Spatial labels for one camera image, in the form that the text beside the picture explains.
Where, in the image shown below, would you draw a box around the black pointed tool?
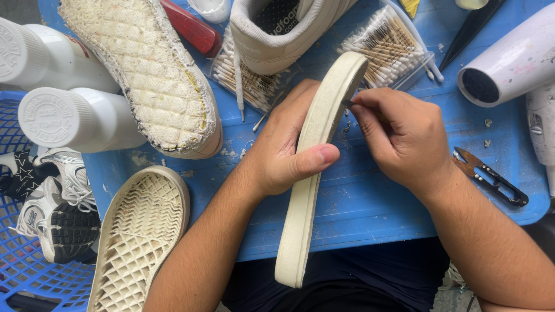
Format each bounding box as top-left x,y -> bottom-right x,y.
438,0 -> 506,73

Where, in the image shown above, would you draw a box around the yellow cloth piece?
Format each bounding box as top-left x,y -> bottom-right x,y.
399,0 -> 420,19

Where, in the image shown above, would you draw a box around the person's right hand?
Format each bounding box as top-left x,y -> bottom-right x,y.
349,87 -> 457,201

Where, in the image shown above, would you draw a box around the red brush handle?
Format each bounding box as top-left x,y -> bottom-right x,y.
160,0 -> 223,59

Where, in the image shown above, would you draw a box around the blue plastic basket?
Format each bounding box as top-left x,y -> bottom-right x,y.
0,90 -> 103,312

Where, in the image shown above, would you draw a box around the bag of cotton swabs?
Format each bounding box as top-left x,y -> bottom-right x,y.
210,26 -> 304,114
337,4 -> 436,92

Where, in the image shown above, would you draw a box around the white leather sneaker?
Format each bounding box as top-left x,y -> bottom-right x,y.
229,0 -> 360,76

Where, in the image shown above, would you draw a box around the cream rubber shoe sole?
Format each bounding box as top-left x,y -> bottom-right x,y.
274,51 -> 369,289

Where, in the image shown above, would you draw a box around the cream sole with waffle inside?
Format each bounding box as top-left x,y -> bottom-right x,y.
87,166 -> 190,312

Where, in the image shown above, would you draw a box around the black shoe with white stars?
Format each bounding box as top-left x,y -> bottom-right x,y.
0,149 -> 45,203

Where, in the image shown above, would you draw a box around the person's dark shorts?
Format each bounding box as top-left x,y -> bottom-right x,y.
221,236 -> 452,312

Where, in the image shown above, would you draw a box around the grey running sneakers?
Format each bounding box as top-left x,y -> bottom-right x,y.
10,147 -> 101,265

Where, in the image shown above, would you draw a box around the white plastic bottle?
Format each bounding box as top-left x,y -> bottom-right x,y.
0,17 -> 120,94
17,87 -> 148,153

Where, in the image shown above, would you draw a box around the white hair dryer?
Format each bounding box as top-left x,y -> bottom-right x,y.
457,2 -> 555,198

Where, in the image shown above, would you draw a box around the black thread snips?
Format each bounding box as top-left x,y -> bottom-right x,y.
452,146 -> 530,208

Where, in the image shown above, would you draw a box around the white plastic cup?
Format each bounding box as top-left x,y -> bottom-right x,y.
187,0 -> 232,24

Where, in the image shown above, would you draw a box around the white shoe without sole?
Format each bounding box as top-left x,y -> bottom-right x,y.
58,0 -> 224,160

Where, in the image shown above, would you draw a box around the person's left hand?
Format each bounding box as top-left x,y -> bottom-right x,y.
236,78 -> 341,198

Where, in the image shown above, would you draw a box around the cream round lid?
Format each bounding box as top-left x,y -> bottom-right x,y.
455,0 -> 490,10

